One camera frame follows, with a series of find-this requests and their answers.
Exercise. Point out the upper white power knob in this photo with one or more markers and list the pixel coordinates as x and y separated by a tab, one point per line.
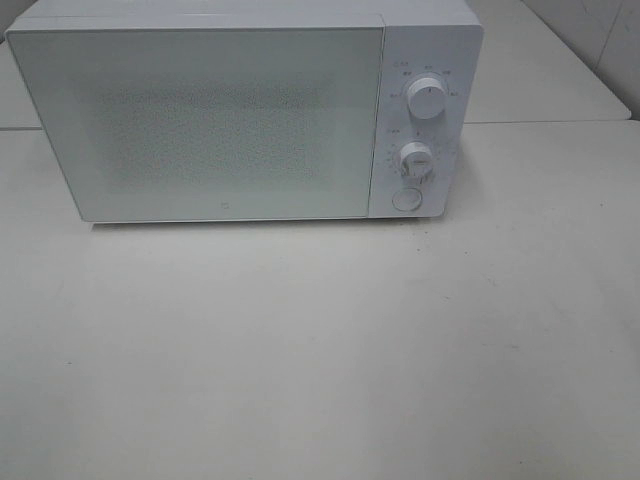
426	96

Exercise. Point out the round white door button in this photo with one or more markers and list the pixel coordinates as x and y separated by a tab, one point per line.
407	199

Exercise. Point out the white timer knob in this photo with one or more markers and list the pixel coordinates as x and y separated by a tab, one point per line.
415	160

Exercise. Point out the white microwave oven body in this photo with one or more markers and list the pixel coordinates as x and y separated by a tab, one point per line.
419	37

